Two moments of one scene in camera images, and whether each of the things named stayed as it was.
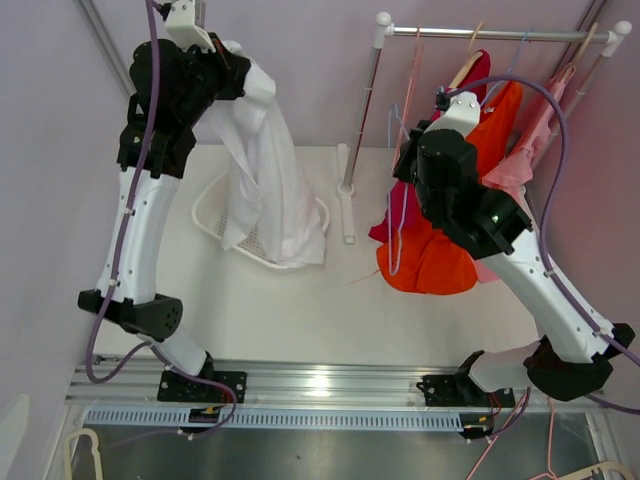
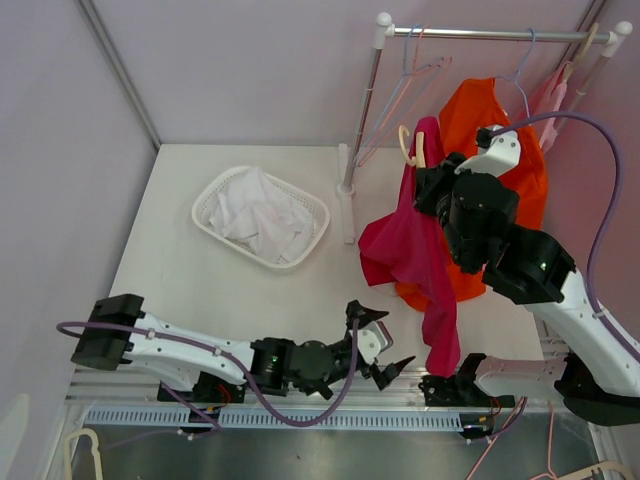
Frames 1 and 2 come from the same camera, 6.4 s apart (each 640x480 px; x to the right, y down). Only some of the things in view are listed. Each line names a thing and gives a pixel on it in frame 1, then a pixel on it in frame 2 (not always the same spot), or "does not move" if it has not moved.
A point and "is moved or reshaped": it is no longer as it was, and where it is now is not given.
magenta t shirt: x=403 y=204 -> x=407 y=251
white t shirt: x=274 y=195 is moved or reshaped
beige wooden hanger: x=473 y=57 is moved or reshaped
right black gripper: x=408 y=150 -> x=431 y=180
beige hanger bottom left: x=69 y=451 does not move
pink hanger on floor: x=550 y=471 does not move
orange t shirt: x=426 y=262 -> x=469 y=106
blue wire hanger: x=405 y=134 -> x=406 y=74
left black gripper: x=230 y=67 -> x=381 y=378
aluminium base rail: x=287 y=386 does not move
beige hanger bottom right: x=618 y=465 does not move
